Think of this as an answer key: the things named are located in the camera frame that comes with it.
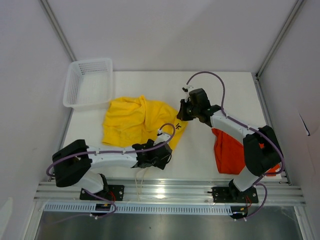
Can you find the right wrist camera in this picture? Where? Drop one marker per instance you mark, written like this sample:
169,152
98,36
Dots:
187,89

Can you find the orange shorts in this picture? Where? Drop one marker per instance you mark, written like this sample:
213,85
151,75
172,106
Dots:
259,152

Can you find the aluminium frame post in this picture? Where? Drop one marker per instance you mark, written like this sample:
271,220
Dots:
55,25
288,23

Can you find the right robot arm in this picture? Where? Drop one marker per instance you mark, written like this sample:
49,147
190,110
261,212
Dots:
237,130

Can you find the white plastic basket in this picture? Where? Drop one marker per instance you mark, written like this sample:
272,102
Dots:
89,84

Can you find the aluminium mounting rail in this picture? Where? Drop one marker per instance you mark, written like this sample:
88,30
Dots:
174,191

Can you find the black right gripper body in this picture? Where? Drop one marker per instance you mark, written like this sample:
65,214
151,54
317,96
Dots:
194,109

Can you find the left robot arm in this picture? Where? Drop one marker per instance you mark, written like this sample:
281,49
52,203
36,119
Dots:
73,164

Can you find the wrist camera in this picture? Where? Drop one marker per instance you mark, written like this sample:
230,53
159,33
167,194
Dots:
187,89
161,138

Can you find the slotted cable duct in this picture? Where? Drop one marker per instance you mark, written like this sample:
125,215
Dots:
139,208

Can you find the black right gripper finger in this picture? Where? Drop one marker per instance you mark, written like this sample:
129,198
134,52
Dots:
183,109
188,117

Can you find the left aluminium frame post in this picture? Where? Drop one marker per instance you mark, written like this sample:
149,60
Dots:
55,25

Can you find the yellow shorts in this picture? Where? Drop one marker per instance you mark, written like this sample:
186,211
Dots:
134,120

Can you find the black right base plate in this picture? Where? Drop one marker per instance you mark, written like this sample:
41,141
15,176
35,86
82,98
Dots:
223,194

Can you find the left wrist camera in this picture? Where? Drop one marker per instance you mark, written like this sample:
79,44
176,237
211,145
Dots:
161,138

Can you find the right aluminium frame post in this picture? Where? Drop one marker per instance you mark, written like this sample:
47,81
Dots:
288,23

